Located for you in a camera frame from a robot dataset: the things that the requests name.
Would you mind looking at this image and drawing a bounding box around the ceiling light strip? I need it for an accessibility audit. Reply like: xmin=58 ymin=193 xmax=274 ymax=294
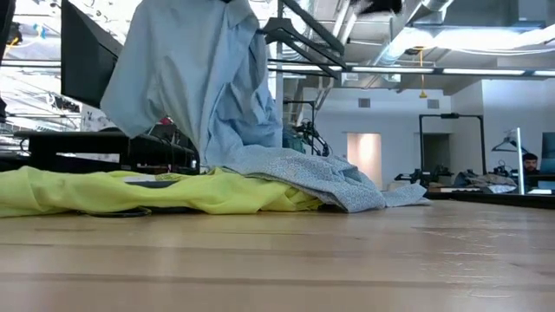
xmin=441 ymin=68 xmax=526 ymax=76
xmin=350 ymin=65 xmax=434 ymax=74

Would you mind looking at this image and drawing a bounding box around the black clothes hanger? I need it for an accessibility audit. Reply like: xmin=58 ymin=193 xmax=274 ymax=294
xmin=491 ymin=132 xmax=531 ymax=153

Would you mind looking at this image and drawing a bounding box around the black ceiling device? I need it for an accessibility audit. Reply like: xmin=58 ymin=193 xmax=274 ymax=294
xmin=8 ymin=20 xmax=23 ymax=47

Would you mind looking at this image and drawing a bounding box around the yellow t-shirt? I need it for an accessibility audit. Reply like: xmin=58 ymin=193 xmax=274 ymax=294
xmin=0 ymin=166 xmax=324 ymax=218

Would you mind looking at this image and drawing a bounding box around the black aluminium table frame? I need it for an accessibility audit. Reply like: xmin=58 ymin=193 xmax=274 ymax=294
xmin=427 ymin=190 xmax=555 ymax=211

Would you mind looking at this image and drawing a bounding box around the blue screen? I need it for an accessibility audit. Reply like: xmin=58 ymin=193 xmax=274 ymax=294
xmin=540 ymin=132 xmax=555 ymax=190

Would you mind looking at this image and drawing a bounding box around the white door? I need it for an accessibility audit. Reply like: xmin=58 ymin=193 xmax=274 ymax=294
xmin=346 ymin=132 xmax=383 ymax=188

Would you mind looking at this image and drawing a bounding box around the dark grey desk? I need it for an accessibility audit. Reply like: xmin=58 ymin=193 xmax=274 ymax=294
xmin=12 ymin=129 xmax=201 ymax=175

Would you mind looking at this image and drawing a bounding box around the grey clothes pile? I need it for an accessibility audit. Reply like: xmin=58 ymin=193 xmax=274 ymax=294
xmin=453 ymin=169 xmax=519 ymax=194

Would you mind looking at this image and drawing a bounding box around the teal hanging garment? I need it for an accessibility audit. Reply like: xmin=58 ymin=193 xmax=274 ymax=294
xmin=282 ymin=127 xmax=307 ymax=153

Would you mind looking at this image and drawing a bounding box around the light blue patterned shirt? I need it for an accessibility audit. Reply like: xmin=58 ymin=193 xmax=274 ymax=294
xmin=100 ymin=0 xmax=433 ymax=214

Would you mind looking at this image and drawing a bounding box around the yellow pendant cord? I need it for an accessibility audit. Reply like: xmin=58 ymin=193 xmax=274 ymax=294
xmin=417 ymin=45 xmax=429 ymax=100

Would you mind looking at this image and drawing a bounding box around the white rack pole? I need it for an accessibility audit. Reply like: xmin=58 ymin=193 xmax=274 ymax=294
xmin=514 ymin=127 xmax=526 ymax=195
xmin=273 ymin=0 xmax=285 ymax=127

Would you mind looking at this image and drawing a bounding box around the wooden table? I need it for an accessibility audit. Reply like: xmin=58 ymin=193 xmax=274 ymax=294
xmin=428 ymin=185 xmax=483 ymax=194

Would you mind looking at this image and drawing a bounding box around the large black monitor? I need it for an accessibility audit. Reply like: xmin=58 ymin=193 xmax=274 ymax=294
xmin=59 ymin=0 xmax=125 ymax=109

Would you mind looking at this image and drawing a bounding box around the person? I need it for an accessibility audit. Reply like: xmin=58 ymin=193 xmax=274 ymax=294
xmin=521 ymin=152 xmax=541 ymax=177

